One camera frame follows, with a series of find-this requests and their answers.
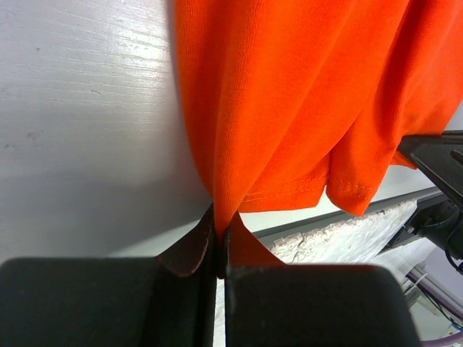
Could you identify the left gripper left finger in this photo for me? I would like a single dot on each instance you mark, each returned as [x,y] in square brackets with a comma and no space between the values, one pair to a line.
[166,300]

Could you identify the orange t shirt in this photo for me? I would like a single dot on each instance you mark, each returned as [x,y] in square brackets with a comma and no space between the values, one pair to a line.
[285,101]

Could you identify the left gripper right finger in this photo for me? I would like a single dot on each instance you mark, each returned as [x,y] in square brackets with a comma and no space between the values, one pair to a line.
[270,303]

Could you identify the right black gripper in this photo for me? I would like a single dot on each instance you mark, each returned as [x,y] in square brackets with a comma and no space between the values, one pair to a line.
[439,218]

